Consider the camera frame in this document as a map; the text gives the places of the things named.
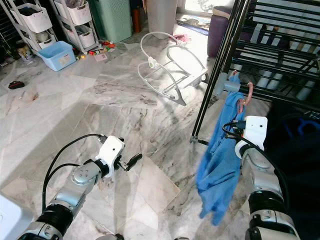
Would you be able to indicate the blue garment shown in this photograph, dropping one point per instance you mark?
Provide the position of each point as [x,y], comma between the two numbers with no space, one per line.
[220,165]

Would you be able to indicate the pink plastic hanger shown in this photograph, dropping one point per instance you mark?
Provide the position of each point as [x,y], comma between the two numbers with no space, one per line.
[250,92]

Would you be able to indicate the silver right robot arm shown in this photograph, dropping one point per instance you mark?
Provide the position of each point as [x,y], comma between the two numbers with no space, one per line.
[260,167]

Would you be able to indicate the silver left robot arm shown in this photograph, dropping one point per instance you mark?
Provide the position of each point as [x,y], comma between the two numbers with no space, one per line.
[85,175]

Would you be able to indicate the black metal drying rack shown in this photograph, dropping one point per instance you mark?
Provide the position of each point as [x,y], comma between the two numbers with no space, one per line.
[222,86]

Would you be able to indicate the small black floor object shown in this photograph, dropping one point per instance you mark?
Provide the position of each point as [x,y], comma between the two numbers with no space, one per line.
[16,85]

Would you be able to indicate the purple upholstered seat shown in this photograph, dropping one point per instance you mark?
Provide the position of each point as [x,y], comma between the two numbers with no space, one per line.
[217,35]

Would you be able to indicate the blue patterned doormat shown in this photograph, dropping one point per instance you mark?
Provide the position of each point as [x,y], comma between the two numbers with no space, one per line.
[192,25]

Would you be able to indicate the light blue plastic bin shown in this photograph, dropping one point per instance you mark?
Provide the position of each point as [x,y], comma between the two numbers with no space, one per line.
[57,56]

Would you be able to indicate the green plastic cabinet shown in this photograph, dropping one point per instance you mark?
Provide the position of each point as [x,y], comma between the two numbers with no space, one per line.
[112,20]

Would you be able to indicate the grey round bin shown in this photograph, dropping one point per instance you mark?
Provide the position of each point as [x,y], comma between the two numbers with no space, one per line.
[161,15]

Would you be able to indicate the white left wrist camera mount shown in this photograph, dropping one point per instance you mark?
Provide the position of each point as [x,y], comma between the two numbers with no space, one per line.
[112,150]

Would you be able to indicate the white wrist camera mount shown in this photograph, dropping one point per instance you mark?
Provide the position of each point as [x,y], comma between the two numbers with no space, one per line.
[112,150]
[255,129]

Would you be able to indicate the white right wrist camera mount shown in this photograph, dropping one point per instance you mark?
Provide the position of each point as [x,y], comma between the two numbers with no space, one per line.
[255,129]

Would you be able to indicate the white baby bouncer frame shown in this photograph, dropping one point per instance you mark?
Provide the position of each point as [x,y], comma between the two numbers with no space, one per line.
[152,63]

